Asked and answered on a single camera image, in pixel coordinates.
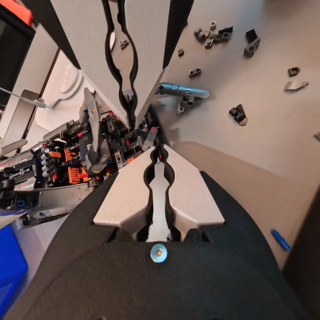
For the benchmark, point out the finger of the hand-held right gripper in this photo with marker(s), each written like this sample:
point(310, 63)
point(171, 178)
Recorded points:
point(150, 37)
point(85, 37)

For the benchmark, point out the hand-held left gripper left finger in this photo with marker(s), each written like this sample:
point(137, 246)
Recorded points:
point(125, 197)

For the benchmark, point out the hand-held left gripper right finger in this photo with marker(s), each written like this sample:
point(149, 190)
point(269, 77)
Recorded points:
point(195, 197)

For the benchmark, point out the grey lego car model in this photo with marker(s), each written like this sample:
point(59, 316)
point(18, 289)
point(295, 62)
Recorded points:
point(65, 197)

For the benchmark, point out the small dark lego stud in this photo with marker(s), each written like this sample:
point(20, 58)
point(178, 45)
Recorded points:
point(180, 52)

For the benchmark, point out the small dark grey lego connector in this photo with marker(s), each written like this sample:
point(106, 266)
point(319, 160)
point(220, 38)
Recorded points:
point(123, 44)

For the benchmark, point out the grey oval lego connector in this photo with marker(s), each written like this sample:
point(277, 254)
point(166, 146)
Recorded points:
point(195, 72)

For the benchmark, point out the pile of small lego parts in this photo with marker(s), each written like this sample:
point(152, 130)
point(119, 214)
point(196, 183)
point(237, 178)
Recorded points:
point(225, 32)

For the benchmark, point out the grey lego tube assembly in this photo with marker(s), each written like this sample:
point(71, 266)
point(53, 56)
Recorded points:
point(180, 88)

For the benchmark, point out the black lego slope brick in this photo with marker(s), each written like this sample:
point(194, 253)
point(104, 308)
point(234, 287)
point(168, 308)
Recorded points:
point(250, 35)

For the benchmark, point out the dark grey lego pin connector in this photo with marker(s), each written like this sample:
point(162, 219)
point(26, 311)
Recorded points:
point(252, 48)

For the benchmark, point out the black lego wedge piece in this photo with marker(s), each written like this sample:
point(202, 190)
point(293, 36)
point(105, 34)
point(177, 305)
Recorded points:
point(238, 115)

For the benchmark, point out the blue lego pin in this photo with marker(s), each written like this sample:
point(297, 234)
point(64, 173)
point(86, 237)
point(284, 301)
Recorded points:
point(281, 240)

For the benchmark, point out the small black rounded lego piece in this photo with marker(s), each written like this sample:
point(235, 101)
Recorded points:
point(293, 71)

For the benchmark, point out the light grey lego wedge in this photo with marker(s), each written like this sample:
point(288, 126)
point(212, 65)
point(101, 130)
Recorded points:
point(295, 86)

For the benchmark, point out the grey lego plate piece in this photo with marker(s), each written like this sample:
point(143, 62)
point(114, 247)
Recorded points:
point(317, 136)

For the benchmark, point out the orange plastic object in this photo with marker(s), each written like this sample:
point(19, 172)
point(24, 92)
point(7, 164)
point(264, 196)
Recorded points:
point(17, 10)

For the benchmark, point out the black box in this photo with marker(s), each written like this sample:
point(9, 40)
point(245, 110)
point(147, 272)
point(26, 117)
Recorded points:
point(12, 50)

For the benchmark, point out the blue plastic bin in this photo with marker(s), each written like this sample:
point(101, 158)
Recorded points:
point(10, 262)

